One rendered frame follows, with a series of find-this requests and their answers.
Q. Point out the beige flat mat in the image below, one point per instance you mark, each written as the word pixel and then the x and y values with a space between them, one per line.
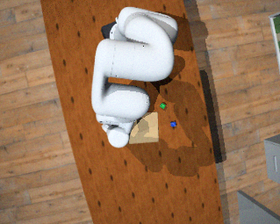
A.
pixel 145 129

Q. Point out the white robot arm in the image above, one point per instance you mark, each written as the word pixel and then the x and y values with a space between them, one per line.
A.
pixel 133 61

